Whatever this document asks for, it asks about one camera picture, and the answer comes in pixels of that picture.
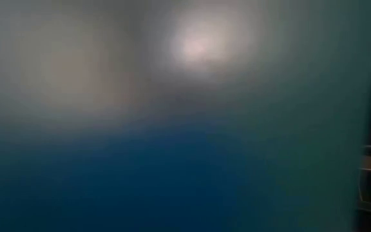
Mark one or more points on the green translucent plastic bin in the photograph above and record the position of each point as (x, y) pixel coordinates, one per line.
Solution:
(172, 129)

